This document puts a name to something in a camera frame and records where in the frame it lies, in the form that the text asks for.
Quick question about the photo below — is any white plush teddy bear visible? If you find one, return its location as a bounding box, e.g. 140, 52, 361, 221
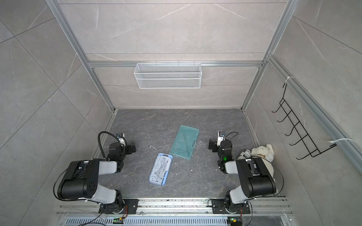
251, 144, 274, 177

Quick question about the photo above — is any black wire hook rack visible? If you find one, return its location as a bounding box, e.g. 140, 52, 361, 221
272, 83, 337, 160

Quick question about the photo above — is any blue transparent geometry set case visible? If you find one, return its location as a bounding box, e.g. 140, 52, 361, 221
149, 153, 173, 186

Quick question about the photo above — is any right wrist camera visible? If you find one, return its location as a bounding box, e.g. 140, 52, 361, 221
217, 131, 225, 146

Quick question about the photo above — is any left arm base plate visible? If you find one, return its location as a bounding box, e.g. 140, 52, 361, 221
98, 199, 139, 214

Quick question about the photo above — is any aluminium mounting rail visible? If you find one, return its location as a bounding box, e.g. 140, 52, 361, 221
55, 197, 293, 217

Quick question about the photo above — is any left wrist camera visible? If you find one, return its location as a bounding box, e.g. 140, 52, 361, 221
116, 133, 127, 147

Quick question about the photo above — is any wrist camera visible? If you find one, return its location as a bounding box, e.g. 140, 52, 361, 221
217, 131, 225, 146
116, 133, 127, 147

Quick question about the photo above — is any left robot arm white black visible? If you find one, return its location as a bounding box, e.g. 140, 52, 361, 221
53, 131, 136, 215

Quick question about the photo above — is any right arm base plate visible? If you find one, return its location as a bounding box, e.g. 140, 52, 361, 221
207, 198, 251, 214

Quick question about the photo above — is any newspaper print roll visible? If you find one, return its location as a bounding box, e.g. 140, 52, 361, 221
237, 149, 252, 160

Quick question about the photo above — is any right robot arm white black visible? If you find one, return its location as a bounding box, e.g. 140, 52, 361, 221
208, 131, 278, 214

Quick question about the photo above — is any white wire mesh basket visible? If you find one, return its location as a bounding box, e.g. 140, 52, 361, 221
134, 63, 202, 89

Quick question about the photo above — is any green transparent ruler set case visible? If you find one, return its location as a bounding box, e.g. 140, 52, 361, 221
170, 125, 199, 160

